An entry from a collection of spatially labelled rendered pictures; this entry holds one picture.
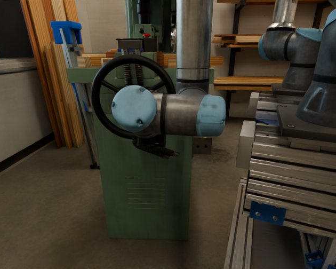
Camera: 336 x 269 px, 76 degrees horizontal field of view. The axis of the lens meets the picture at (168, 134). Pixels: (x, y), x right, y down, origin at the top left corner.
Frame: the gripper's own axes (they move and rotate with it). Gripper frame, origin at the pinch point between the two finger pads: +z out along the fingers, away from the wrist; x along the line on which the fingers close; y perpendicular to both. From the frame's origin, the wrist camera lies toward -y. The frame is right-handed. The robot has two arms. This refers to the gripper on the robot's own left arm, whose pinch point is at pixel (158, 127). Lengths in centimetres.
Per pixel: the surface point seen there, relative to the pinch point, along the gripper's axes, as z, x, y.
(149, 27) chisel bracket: 14.9, -9.1, -45.0
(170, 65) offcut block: 13.4, 1.0, -27.5
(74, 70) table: 11.5, -37.5, -23.6
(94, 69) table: 11.7, -29.6, -24.2
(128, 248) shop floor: 49, -18, 57
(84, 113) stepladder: 94, -73, -23
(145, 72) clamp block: 4.5, -6.8, -20.6
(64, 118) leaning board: 137, -115, -26
